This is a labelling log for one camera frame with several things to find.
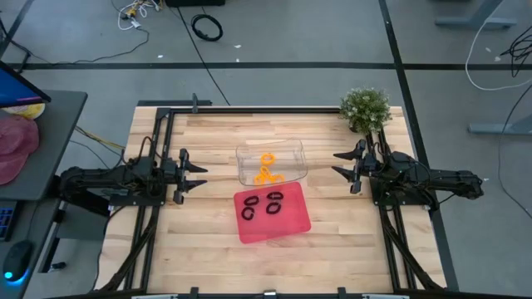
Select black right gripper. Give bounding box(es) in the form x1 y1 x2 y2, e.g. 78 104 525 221
331 139 377 195

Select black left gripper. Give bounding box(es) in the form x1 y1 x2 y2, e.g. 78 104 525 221
162 148 209 206

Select potted green plant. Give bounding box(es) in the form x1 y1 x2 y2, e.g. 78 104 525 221
338 86 393 136

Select clear plastic bin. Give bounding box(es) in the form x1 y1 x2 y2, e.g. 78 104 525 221
235 138 309 188

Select pink translucent plastic bin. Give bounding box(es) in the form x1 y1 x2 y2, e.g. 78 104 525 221
232 181 313 245

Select dark grey side desk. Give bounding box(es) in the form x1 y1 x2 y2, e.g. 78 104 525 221
0 90 111 299

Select grey desk foot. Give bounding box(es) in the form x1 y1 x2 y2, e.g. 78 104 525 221
434 0 519 31
466 111 532 136

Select black box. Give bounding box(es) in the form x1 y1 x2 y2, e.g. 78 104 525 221
165 0 227 8

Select yellow round object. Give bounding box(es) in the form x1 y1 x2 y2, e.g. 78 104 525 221
1 102 47 121

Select pink cap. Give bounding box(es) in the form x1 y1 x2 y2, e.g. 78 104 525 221
0 115 41 186

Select black keyboard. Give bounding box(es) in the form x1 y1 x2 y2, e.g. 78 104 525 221
0 199 18 243

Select black computer mouse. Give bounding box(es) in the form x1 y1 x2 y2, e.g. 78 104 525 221
2 239 35 283

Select computer monitor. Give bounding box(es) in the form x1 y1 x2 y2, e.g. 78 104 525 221
0 60 52 110

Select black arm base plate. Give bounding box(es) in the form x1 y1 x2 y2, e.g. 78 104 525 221
108 182 170 208
371 174 433 208

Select black aluminium table frame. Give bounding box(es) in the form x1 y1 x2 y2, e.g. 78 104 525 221
94 93 461 299

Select yellow and black wires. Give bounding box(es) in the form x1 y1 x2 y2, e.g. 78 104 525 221
68 125 126 167

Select long black floor cable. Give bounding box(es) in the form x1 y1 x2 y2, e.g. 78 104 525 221
176 6 232 107

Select thin black floor cable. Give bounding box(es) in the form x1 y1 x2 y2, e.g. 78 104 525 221
0 16 150 66

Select coiled black cable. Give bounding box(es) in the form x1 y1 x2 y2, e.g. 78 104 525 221
190 13 224 43

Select curved black floor cable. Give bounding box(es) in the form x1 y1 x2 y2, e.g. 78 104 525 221
496 82 532 220

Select white floor cable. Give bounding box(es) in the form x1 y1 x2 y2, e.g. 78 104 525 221
464 18 532 92

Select white and yellow cable bundle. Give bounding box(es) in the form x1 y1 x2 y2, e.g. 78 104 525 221
110 0 162 32

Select tangled black cables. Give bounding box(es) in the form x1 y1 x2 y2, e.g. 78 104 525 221
500 25 532 79

